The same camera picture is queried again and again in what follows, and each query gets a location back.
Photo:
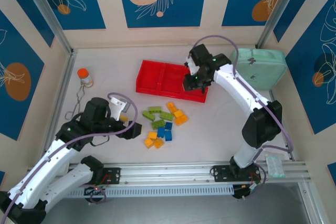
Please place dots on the aluminium front rail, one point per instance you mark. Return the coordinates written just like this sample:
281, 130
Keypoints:
168, 172

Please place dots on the small yellow lego brick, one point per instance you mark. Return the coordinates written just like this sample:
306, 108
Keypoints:
123, 118

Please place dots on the orange-capped small bottle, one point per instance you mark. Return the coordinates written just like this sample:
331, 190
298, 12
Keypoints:
84, 75

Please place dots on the aluminium frame post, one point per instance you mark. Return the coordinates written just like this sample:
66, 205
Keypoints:
50, 11
278, 11

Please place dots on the mint green zipper case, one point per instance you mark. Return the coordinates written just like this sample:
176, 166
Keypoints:
262, 69

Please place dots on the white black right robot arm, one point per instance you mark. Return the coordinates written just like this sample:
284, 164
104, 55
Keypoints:
233, 87

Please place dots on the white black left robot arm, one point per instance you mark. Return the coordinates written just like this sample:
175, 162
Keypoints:
50, 171

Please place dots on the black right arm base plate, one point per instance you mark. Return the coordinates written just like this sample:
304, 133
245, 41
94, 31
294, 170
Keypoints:
221, 174

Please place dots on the green lego brick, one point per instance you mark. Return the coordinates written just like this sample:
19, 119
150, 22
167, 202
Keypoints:
158, 124
166, 116
148, 115
155, 109

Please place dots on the aluminium side rail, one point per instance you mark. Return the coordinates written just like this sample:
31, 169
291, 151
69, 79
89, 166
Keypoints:
60, 98
272, 95

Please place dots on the small blue lego brick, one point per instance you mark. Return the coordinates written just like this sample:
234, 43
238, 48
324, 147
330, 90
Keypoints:
168, 126

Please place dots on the metal tongs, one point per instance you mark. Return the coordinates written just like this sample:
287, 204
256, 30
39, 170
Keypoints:
79, 100

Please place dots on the clear plastic packet blue print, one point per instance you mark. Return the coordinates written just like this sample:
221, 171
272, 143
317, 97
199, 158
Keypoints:
274, 166

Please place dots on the red three-compartment tray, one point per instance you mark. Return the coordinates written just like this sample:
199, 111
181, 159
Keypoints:
151, 77

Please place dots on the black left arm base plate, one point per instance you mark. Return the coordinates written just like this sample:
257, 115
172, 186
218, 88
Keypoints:
114, 175

